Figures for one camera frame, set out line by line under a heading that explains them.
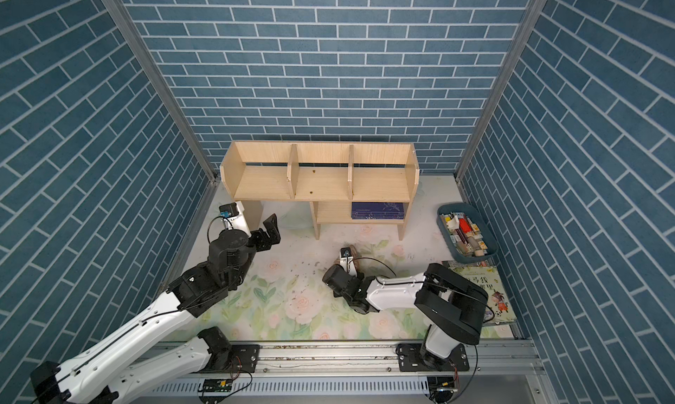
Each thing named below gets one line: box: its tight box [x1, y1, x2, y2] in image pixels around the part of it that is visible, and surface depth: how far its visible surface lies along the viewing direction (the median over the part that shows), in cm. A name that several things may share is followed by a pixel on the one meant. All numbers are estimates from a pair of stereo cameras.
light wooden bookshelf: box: [219, 140, 420, 240], surface depth 86 cm
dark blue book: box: [351, 202, 405, 220], surface depth 92 cm
